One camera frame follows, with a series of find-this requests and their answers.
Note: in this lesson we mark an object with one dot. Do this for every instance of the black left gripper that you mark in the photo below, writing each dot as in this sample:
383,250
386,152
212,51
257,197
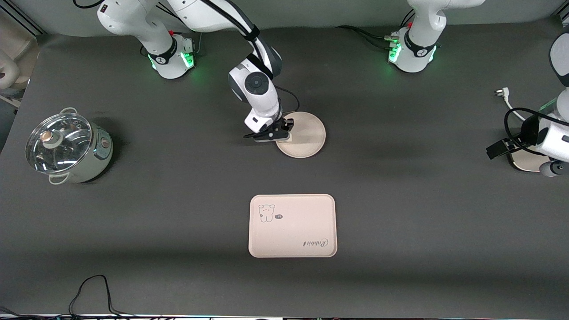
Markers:
527,132

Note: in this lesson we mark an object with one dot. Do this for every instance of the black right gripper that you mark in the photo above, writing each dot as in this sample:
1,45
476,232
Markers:
283,124

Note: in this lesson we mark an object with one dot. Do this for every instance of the round beige plate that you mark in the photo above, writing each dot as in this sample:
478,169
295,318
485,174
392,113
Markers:
306,138

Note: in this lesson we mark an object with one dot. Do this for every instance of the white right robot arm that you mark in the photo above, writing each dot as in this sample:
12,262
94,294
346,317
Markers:
260,100

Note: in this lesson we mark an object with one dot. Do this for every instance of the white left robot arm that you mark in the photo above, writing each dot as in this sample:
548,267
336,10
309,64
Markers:
418,53

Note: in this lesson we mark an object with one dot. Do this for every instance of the beige tray with rabbit print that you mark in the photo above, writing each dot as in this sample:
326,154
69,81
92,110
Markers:
293,231

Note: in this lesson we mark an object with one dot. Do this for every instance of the cream toaster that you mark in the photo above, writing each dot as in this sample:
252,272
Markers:
526,162

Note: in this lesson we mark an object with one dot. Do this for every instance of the pale green cooking pot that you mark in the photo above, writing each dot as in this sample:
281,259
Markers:
100,153

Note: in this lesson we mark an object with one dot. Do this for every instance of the glass pot lid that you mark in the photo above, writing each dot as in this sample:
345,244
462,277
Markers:
58,142

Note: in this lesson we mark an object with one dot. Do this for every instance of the beige rounded furniture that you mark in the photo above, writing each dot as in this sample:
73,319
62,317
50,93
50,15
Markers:
13,49

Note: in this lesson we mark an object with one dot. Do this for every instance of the black frame rail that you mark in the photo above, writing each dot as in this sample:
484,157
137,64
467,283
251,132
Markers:
26,20

